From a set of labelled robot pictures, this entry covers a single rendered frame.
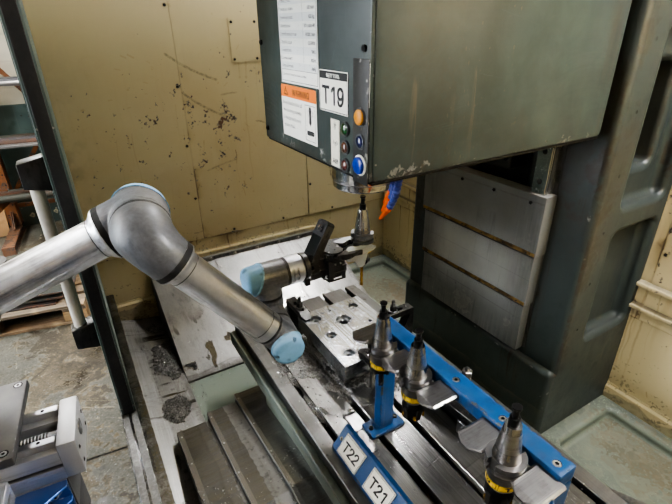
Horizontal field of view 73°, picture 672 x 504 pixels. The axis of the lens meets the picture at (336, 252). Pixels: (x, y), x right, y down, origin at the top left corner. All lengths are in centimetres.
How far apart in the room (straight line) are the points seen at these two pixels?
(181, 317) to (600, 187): 157
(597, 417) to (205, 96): 189
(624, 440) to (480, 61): 139
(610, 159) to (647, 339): 72
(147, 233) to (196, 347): 111
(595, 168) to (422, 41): 65
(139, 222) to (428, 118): 54
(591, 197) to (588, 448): 87
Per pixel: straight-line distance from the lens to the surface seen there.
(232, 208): 216
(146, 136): 199
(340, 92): 82
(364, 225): 120
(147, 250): 88
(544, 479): 83
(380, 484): 110
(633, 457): 185
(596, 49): 115
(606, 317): 174
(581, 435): 184
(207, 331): 198
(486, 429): 86
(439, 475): 119
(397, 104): 78
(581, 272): 139
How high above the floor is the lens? 183
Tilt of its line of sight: 27 degrees down
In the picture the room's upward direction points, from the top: 1 degrees counter-clockwise
